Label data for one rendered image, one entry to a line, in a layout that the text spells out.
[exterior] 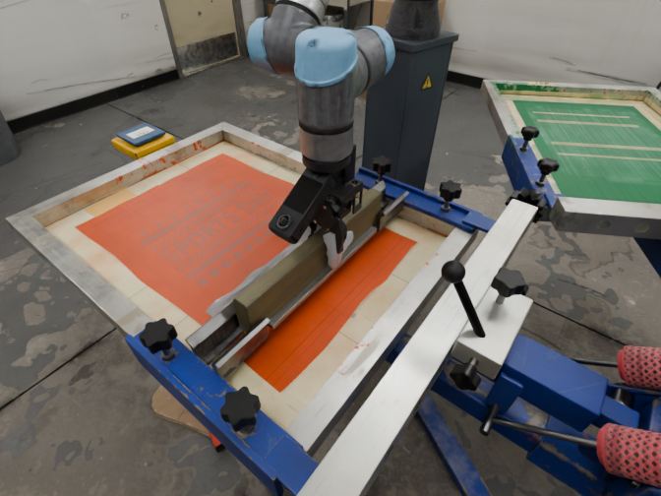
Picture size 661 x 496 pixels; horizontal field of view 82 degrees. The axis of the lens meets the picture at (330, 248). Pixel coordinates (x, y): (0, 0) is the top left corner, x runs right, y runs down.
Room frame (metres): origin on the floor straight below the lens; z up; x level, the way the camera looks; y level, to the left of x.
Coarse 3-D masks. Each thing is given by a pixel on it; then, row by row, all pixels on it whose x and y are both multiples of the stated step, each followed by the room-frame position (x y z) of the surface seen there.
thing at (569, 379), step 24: (456, 360) 0.29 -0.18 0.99; (528, 360) 0.26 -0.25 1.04; (552, 360) 0.26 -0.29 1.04; (528, 384) 0.24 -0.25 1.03; (552, 384) 0.23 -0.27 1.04; (576, 384) 0.23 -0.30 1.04; (600, 384) 0.23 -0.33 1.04; (552, 408) 0.21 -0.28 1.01; (576, 408) 0.20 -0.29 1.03; (600, 408) 0.20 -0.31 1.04
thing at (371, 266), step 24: (192, 168) 0.88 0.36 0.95; (216, 168) 0.88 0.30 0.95; (240, 168) 0.88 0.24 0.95; (192, 192) 0.77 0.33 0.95; (288, 192) 0.77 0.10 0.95; (384, 240) 0.59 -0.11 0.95; (408, 240) 0.59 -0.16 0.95; (360, 264) 0.52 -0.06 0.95; (384, 264) 0.52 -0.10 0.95; (336, 288) 0.46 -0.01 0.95; (360, 288) 0.46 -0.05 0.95
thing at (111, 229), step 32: (160, 192) 0.77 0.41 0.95; (96, 224) 0.64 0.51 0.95; (128, 224) 0.64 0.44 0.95; (128, 256) 0.54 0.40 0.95; (256, 256) 0.54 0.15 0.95; (160, 288) 0.46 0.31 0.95; (192, 288) 0.46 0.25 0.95; (224, 288) 0.46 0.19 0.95; (320, 288) 0.46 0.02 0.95; (288, 320) 0.39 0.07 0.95; (320, 320) 0.39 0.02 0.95; (256, 352) 0.33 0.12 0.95; (288, 352) 0.33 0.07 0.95; (320, 352) 0.33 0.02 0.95; (288, 384) 0.27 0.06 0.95
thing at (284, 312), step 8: (368, 232) 0.57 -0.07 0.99; (376, 232) 0.58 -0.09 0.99; (360, 240) 0.55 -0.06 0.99; (352, 248) 0.52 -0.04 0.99; (344, 256) 0.50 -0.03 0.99; (328, 272) 0.46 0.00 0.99; (312, 280) 0.44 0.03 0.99; (320, 280) 0.44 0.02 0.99; (304, 288) 0.42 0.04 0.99; (312, 288) 0.42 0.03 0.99; (296, 296) 0.41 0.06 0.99; (304, 296) 0.41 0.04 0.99; (288, 304) 0.39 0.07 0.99; (296, 304) 0.39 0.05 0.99; (280, 312) 0.37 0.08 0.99; (288, 312) 0.38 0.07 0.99; (272, 320) 0.36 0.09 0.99; (280, 320) 0.36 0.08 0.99; (272, 328) 0.35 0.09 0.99
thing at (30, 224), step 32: (224, 128) 1.04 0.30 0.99; (160, 160) 0.87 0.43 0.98; (288, 160) 0.87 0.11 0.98; (64, 192) 0.72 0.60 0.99; (96, 192) 0.73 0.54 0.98; (32, 224) 0.60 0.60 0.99; (448, 224) 0.60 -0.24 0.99; (64, 256) 0.51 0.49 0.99; (448, 256) 0.51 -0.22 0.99; (96, 288) 0.43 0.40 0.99; (416, 288) 0.43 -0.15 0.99; (128, 320) 0.36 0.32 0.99; (384, 320) 0.36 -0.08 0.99; (352, 352) 0.31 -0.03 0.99; (384, 352) 0.31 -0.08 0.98; (352, 384) 0.26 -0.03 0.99; (320, 416) 0.21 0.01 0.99
